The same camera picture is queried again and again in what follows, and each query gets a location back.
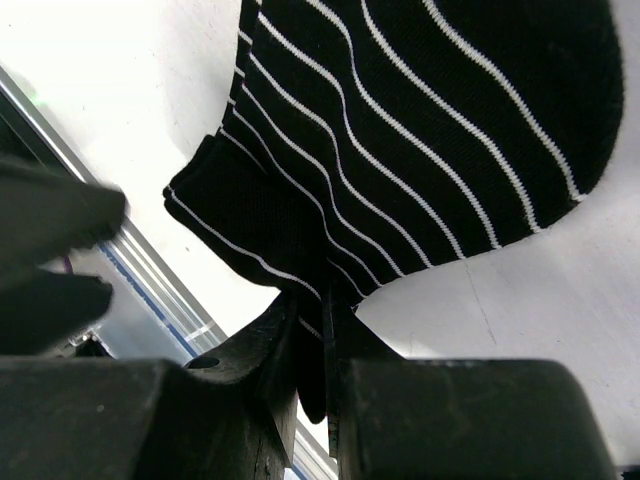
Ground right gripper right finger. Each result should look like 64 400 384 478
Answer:
322 288 617 479

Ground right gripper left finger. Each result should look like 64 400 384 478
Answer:
1 294 297 479

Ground black striped sock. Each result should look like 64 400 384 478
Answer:
163 1 624 423

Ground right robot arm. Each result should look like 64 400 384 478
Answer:
1 157 616 479

